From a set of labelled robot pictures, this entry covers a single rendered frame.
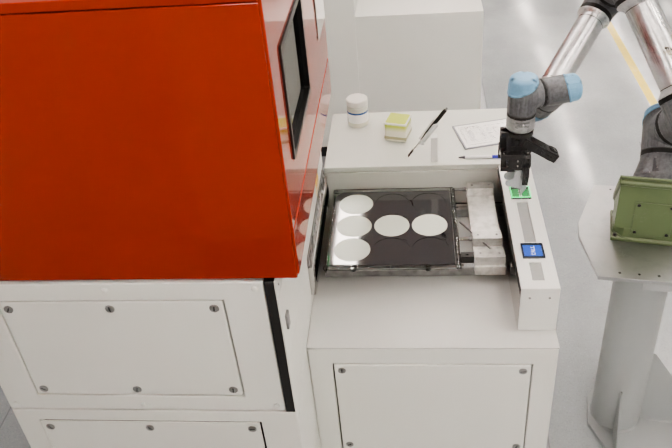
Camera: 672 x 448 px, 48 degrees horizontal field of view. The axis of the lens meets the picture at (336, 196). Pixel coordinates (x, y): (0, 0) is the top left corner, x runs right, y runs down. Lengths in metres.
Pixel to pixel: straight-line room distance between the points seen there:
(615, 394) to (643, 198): 0.78
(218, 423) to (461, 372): 0.62
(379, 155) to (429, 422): 0.81
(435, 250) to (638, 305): 0.68
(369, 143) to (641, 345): 1.05
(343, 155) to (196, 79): 1.14
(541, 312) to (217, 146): 0.96
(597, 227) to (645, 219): 0.15
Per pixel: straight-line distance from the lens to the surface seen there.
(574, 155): 4.21
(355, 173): 2.32
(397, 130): 2.39
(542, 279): 1.92
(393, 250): 2.07
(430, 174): 2.31
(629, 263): 2.22
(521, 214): 2.12
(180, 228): 1.48
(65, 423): 2.02
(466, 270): 2.10
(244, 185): 1.39
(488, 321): 1.99
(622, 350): 2.57
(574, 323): 3.20
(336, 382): 2.02
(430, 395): 2.05
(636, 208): 2.23
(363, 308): 2.02
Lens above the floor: 2.21
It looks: 35 degrees down
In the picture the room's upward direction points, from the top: 6 degrees counter-clockwise
